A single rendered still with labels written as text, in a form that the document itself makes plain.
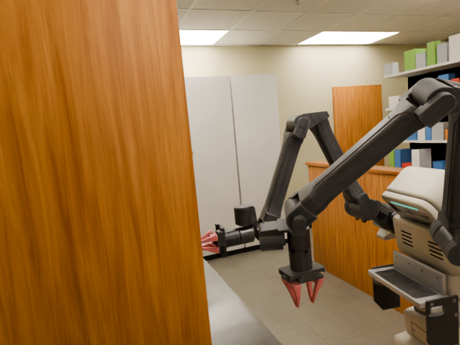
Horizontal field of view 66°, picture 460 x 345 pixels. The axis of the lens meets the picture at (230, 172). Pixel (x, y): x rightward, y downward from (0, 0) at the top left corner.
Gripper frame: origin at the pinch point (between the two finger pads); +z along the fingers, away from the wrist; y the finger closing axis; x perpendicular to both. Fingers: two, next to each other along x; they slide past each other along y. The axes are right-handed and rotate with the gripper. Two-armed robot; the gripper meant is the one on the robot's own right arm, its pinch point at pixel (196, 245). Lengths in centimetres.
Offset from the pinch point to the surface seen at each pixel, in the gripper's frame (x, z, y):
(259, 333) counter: 15.4, -12.7, -25.8
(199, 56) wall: -339, -112, 126
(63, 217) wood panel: 25.4, 34.1, 21.0
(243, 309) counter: -0.3, -14.2, -26.0
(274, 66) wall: -338, -217, 111
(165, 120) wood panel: 25.4, 9.8, 39.6
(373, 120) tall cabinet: -333, -380, 22
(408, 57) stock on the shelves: -130, -234, 79
